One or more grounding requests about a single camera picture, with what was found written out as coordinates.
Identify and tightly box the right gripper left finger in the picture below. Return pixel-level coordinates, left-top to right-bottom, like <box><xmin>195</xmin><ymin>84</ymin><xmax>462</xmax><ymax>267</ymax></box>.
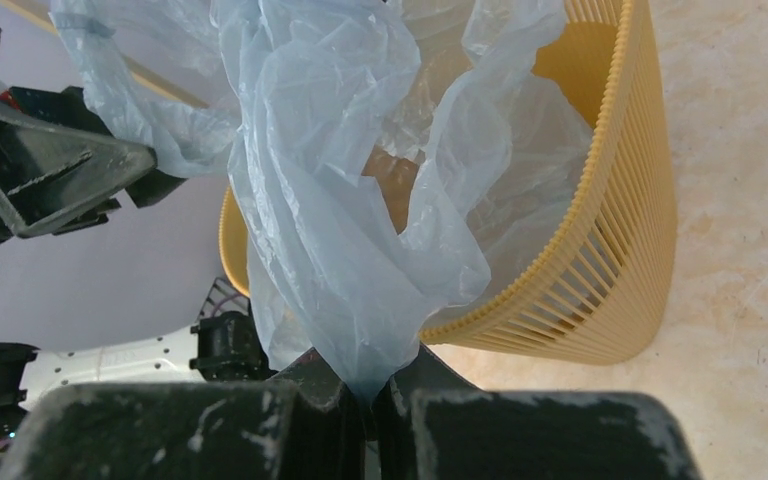
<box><xmin>0</xmin><ymin>351</ymin><xmax>365</xmax><ymax>479</ymax></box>

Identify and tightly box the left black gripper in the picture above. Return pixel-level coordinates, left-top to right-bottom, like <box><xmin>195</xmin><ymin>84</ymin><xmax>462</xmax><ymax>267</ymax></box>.
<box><xmin>0</xmin><ymin>3</ymin><xmax>190</xmax><ymax>270</ymax></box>

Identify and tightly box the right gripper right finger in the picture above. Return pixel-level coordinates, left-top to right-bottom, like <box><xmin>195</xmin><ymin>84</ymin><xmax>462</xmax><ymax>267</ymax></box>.
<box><xmin>373</xmin><ymin>347</ymin><xmax>702</xmax><ymax>479</ymax></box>

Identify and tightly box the yellow mesh trash bin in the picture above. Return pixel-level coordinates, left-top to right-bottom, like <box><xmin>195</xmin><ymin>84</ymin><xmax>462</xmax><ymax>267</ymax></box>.
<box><xmin>220</xmin><ymin>1</ymin><xmax>675</xmax><ymax>364</ymax></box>

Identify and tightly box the light blue plastic trash bag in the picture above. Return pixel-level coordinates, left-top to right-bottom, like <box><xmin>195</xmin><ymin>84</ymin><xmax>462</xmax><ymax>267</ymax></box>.
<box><xmin>83</xmin><ymin>1</ymin><xmax>592</xmax><ymax>400</ymax></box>

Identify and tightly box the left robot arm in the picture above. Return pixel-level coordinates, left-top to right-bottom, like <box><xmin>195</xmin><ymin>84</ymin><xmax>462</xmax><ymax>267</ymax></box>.
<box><xmin>0</xmin><ymin>30</ymin><xmax>267</xmax><ymax>460</ymax></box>

